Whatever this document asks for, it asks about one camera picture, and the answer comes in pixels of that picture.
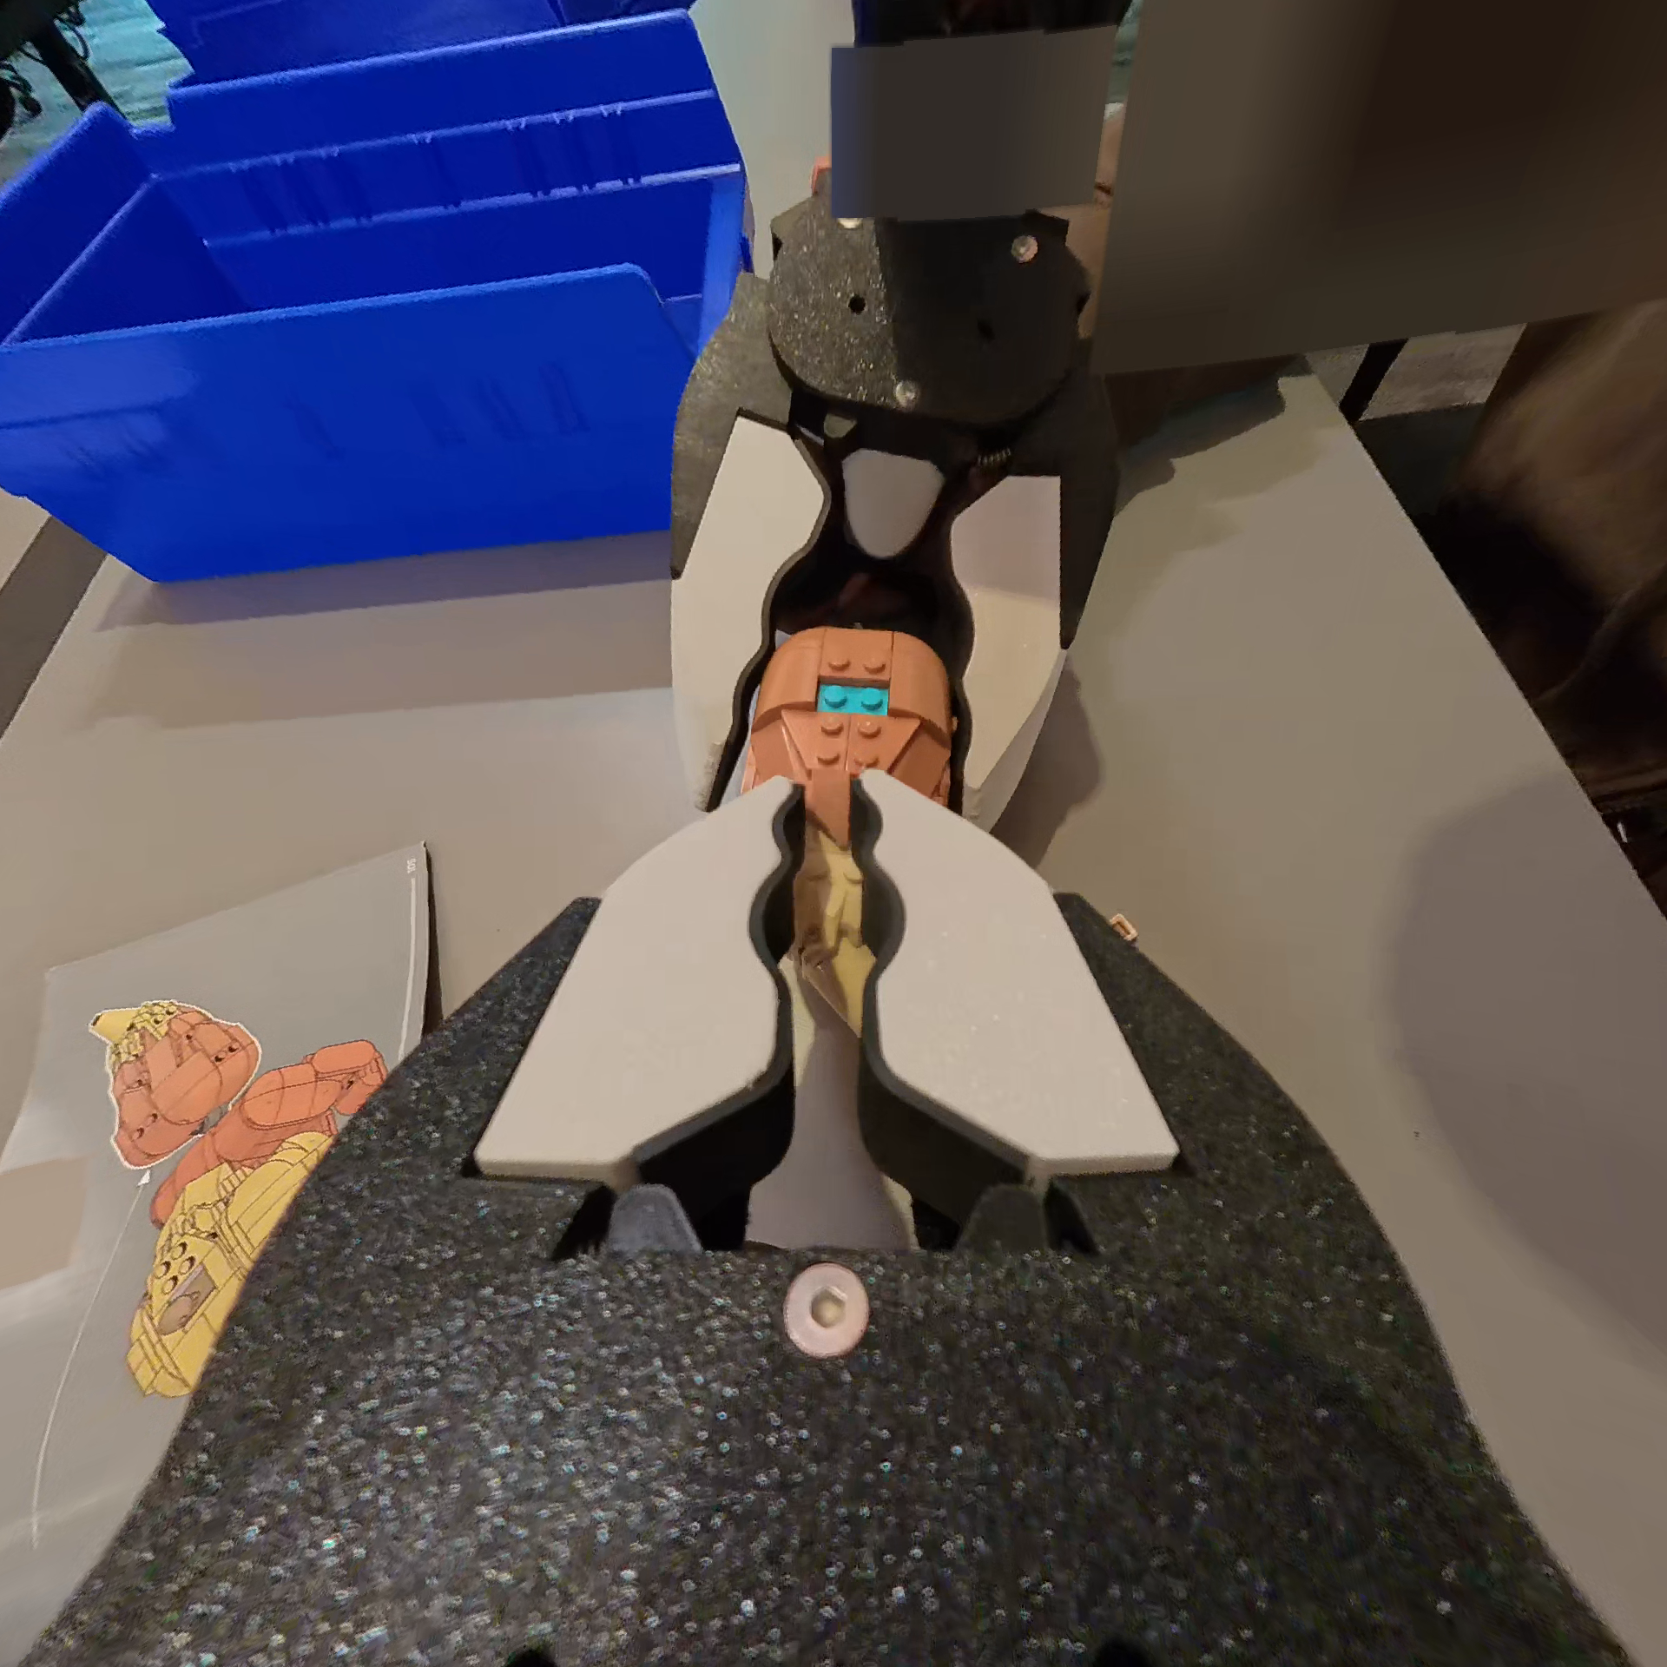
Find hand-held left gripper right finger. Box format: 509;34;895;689
854;770;1183;1189

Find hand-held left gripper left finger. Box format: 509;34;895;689
473;778;800;1187

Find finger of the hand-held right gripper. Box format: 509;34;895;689
915;449;1072;836
667;415;838;816

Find orange brick claw model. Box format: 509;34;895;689
741;626;967;1044

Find grey instruction booklet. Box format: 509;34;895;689
0;844;431;1552

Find blue plastic bin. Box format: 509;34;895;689
0;14;755;584
149;0;699;80

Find grey desk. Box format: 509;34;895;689
0;260;1667;1630

